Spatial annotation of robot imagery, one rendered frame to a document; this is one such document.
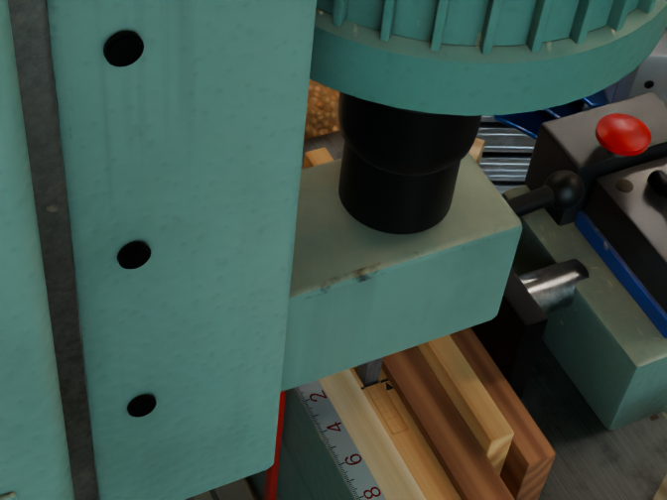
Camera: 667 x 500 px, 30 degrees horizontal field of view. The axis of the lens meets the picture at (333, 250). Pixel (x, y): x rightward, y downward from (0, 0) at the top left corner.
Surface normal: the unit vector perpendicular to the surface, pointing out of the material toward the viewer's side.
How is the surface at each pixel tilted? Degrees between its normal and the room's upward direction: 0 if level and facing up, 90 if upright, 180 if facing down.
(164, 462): 90
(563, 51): 35
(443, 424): 0
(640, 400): 90
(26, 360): 90
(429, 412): 0
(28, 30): 90
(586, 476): 0
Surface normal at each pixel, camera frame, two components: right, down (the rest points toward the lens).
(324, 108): 0.32, -0.12
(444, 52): 0.07, -0.11
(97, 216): 0.43, 0.69
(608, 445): 0.08, -0.66
